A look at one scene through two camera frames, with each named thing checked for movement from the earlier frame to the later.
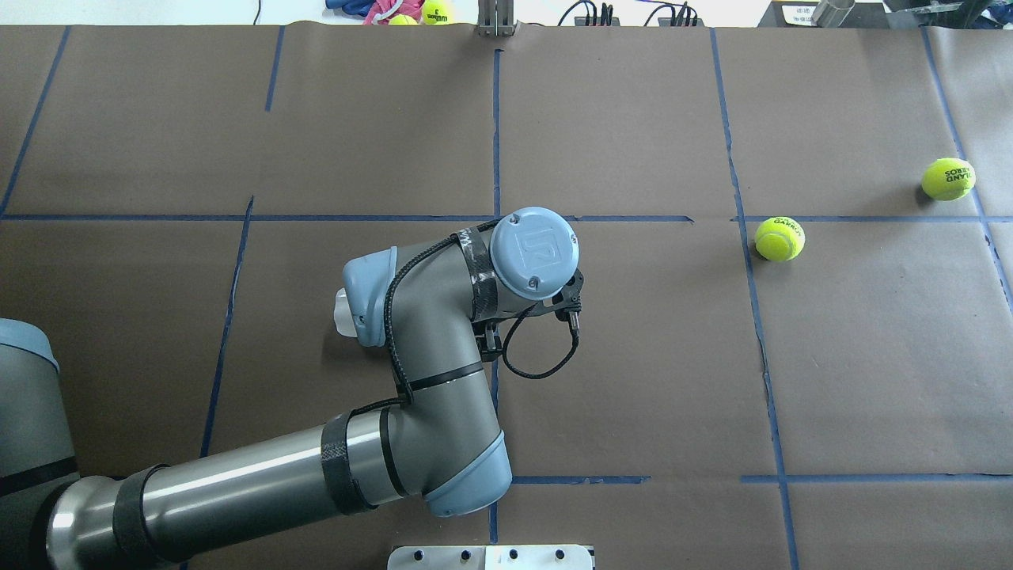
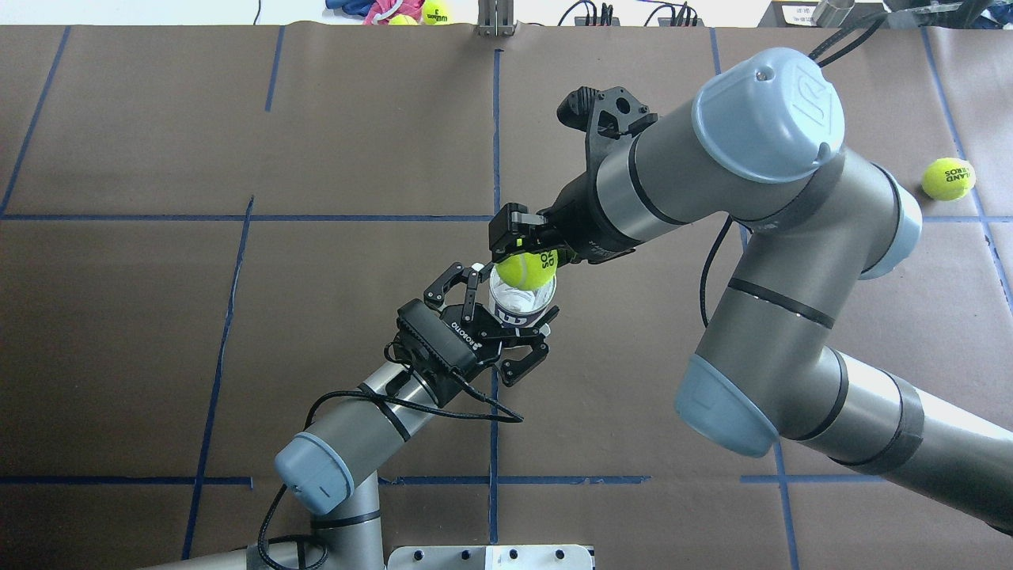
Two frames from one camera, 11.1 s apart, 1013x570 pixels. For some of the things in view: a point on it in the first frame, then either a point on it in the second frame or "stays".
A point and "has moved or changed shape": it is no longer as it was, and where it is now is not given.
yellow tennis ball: [779, 238] has moved or changed shape
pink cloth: [382, 11] stays
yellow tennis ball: [948, 179] stays
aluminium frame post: [495, 18] stays
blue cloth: [355, 7] stays
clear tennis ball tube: [343, 315] has moved or changed shape
